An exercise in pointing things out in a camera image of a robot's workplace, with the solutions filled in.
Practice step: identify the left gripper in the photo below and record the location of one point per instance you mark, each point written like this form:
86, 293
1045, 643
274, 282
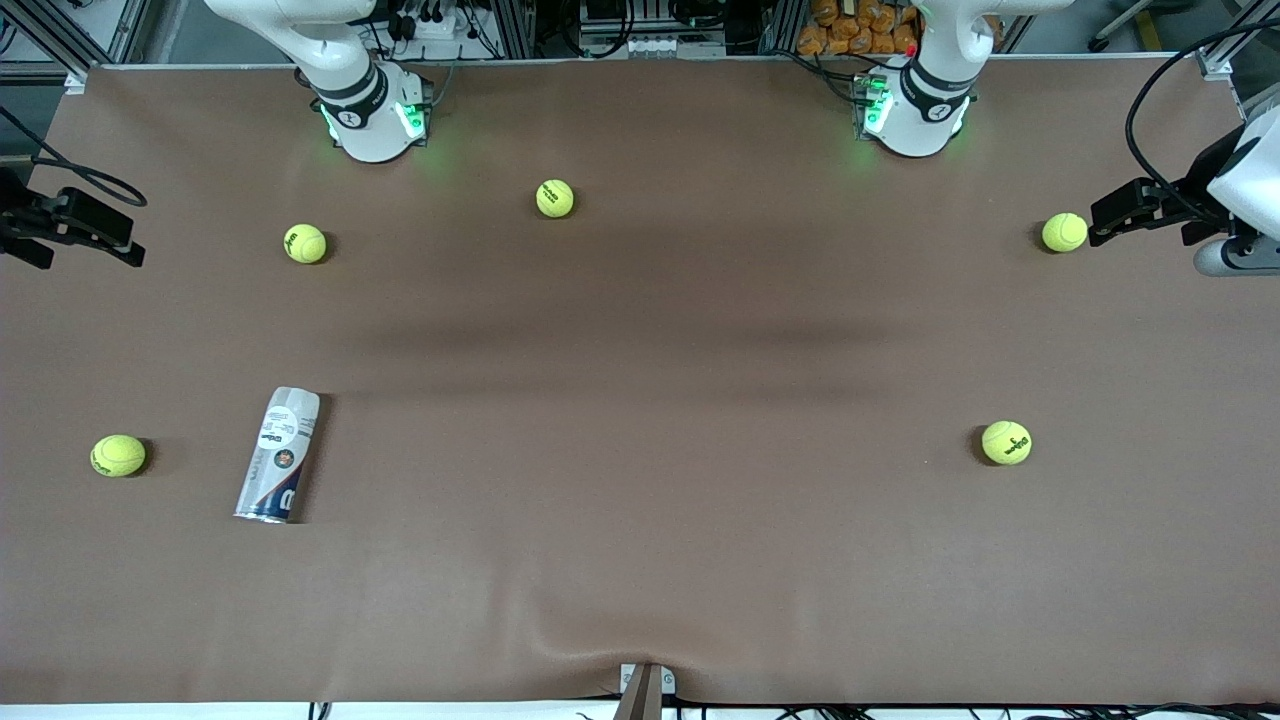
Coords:
1192, 192

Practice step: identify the clear white tennis ball can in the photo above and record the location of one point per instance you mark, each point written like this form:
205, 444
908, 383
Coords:
280, 450

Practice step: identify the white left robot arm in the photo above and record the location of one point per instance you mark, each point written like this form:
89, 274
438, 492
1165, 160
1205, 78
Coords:
925, 130

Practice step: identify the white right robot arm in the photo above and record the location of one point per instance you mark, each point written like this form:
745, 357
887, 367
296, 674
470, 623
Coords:
370, 130

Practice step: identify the yellow tennis ball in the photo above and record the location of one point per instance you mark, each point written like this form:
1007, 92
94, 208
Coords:
305, 243
118, 455
1064, 232
1006, 442
555, 198

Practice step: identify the orange packaged goods pile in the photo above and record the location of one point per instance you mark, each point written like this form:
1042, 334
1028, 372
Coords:
850, 30

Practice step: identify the white power strip with plugs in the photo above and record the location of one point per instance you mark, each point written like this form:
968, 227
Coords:
440, 28

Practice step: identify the long white power strip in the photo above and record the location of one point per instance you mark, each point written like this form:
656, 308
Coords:
650, 45

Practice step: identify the brown table mat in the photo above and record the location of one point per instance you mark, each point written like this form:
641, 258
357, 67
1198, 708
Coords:
640, 400

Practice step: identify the aluminium frame strut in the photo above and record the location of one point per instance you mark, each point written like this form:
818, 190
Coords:
1225, 50
50, 40

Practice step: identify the metal table clamp bracket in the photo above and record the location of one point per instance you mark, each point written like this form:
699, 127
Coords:
645, 695

